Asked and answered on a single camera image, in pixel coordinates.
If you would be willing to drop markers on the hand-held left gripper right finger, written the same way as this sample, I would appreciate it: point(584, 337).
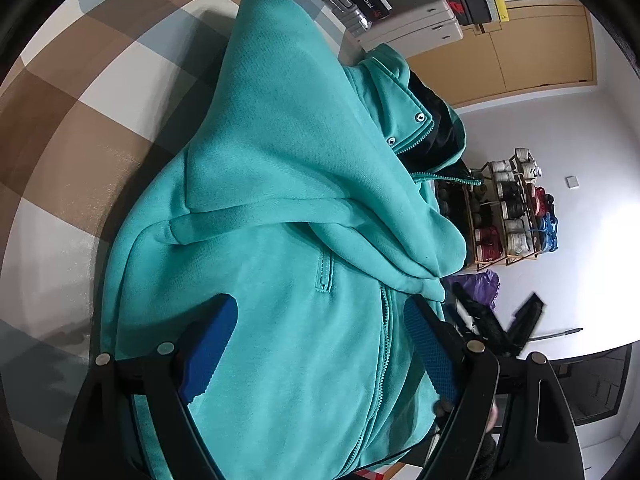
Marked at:
point(432, 360)

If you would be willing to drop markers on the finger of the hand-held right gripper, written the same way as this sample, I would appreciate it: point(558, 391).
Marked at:
point(480, 320)
point(527, 317)

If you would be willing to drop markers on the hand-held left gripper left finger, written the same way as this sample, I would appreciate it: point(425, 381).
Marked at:
point(210, 355)

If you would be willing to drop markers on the teal hooded jacket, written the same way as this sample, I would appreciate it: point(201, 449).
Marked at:
point(280, 185)

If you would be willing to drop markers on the purple bag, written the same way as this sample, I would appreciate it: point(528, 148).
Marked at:
point(482, 285)

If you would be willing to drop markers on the blue bag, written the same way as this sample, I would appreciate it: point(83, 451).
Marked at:
point(549, 234)

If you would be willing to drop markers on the black television screen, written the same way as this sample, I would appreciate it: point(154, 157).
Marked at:
point(595, 385)

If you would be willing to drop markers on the wooden shoe rack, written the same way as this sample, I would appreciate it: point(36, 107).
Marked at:
point(505, 210)

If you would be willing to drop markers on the wooden door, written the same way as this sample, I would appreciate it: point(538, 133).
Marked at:
point(540, 45)

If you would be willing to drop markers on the checkered blanket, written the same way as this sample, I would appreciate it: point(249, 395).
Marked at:
point(100, 85)

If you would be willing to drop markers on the white cabinet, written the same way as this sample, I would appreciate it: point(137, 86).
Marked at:
point(420, 25)

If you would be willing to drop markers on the black shoe box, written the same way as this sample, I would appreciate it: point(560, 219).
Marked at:
point(460, 7)

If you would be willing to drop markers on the white wall switch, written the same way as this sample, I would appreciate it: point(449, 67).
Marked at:
point(572, 182)

